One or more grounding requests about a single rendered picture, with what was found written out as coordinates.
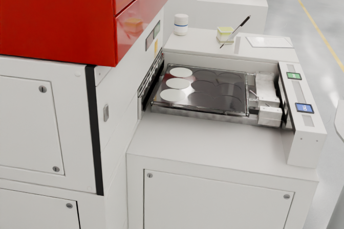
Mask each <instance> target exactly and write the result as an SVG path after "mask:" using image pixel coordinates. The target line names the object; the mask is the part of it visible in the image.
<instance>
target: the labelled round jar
mask: <svg viewBox="0 0 344 229"><path fill-rule="evenodd" d="M187 28H188V15H186V14H176V15H175V22H174V34H176V35H180V36H183V35H186V34H187Z"/></svg>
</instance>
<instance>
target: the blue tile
mask: <svg viewBox="0 0 344 229"><path fill-rule="evenodd" d="M297 108H298V110H303V111H312V109H311V107H310V105H302V104H297Z"/></svg>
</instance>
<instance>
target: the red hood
mask: <svg viewBox="0 0 344 229"><path fill-rule="evenodd" d="M167 1H168V0H0V54H6V55H14V56H24V57H32V58H41V59H50V60H59V61H68V62H77V63H86V64H94V65H99V66H108V67H116V66H117V65H118V63H119V62H120V61H121V59H122V58H123V57H124V56H125V54H126V53H127V52H128V51H129V49H130V48H131V47H132V46H133V44H134V43H135V42H136V40H137V39H138V38H139V37H140V35H141V34H142V33H143V32H144V30H145V29H146V28H147V26H148V25H149V24H150V23H151V21H152V20H153V19H154V18H155V16H156V15H157V14H158V13H159V11H160V10H161V9H162V7H163V6H164V5H165V4H166V2H167Z"/></svg>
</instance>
